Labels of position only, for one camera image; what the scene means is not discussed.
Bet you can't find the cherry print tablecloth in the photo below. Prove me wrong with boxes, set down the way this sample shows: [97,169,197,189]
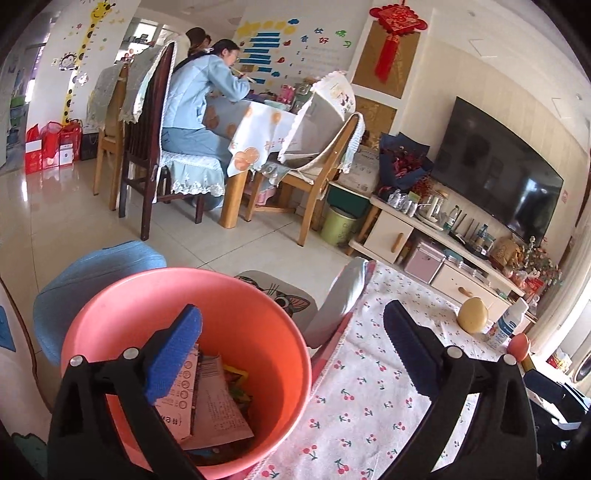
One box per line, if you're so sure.
[249,261,539,480]

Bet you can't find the dark blue flower bouquet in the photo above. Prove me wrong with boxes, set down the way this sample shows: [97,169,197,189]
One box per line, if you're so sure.
[376,131,435,195]

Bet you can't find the pale blue lace seat cushion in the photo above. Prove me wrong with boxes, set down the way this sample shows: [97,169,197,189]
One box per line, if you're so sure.
[157,150,227,197]

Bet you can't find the black paper bag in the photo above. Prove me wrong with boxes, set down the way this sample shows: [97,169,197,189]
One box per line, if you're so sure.
[81,131,100,161]

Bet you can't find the dark wooden chair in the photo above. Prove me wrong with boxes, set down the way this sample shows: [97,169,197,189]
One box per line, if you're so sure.
[117,41,227,241]

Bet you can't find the light wooden chair grey cover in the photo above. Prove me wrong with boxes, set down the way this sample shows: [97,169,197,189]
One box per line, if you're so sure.
[92,62,132,210]

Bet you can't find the white cardboard box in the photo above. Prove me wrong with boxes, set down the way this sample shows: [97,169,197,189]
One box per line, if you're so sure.
[342,145,382,192]

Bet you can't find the white milk bottle carton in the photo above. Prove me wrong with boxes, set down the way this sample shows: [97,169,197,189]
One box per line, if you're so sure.
[487,298,529,350]

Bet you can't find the giraffe height wall sticker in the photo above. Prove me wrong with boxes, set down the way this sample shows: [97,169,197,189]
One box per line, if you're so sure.
[60,0,118,132]

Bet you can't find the dining table orange print cloth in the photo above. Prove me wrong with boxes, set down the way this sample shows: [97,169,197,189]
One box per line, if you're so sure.
[203,95,305,229]

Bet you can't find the grey cat print mat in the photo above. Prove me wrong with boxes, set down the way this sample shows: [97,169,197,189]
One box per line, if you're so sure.
[233,270,319,330]

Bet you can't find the pink patterned undercloth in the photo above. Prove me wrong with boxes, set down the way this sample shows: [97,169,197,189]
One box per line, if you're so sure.
[309,318,352,384]

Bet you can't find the yellow pear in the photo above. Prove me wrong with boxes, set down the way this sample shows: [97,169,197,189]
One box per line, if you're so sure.
[457,296,489,334]

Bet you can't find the colourful wall stickers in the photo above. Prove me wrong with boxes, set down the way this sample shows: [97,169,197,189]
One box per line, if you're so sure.
[233,16,354,86]

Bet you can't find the grey padded cushion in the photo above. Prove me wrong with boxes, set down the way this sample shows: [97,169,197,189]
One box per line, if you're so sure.
[302,257,377,349]

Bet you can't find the blue cushioned stool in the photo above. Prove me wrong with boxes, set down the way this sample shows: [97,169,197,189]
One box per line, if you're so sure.
[32,240,168,367]

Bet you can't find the red gift bag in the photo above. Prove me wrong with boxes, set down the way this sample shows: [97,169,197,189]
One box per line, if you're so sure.
[59,119,84,166]
[41,121,63,171]
[24,124,44,175]

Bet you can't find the paper trash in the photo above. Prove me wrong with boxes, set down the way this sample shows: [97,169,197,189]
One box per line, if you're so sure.
[191,355,254,450]

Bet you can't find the dried flower arrangement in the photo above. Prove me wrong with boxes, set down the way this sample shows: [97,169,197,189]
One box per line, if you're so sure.
[517,235,561,282]

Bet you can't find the dark green box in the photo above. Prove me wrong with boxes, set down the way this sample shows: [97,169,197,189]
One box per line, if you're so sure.
[325,182,370,217]

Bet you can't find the cream TV cabinet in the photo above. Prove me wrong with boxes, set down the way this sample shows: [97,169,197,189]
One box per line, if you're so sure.
[348,194,539,324]

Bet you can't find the black flat television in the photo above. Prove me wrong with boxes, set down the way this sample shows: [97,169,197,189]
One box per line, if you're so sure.
[429,96,565,243]

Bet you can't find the yellow green wrapper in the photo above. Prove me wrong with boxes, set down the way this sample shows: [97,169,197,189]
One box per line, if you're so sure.
[222,364,252,411]

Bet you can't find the green round bin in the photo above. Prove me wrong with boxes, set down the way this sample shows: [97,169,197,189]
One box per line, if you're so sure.
[320,205,363,250]

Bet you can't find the light wooden chair lace cover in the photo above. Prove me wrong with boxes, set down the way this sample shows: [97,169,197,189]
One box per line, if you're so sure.
[245,111,365,247]

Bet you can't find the pink plastic stool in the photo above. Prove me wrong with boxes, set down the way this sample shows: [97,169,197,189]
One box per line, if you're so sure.
[247,178,273,208]

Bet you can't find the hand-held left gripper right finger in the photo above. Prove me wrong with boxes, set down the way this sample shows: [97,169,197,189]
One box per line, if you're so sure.
[381,300,539,480]

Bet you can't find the red apple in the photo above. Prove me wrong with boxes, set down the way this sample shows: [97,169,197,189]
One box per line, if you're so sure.
[506,333,531,363]

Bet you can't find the pale printed paper packet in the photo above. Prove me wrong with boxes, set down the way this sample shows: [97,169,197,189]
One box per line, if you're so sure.
[152,344,201,446]

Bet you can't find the pink storage box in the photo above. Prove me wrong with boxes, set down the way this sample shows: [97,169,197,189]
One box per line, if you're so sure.
[404,240,446,284]

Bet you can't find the red Chinese knot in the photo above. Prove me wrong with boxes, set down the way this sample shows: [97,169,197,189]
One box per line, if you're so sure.
[369,0,428,84]

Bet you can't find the white lace food cover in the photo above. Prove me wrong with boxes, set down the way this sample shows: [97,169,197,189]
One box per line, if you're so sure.
[277,71,357,158]

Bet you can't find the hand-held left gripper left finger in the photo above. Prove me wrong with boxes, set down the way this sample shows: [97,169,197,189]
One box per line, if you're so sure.
[46,304,204,480]

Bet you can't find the pink plastic bucket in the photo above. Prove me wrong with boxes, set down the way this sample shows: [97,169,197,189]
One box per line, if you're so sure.
[60,267,314,472]

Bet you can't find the glass electric kettle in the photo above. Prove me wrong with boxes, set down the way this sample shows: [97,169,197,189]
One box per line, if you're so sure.
[416,191,448,224]

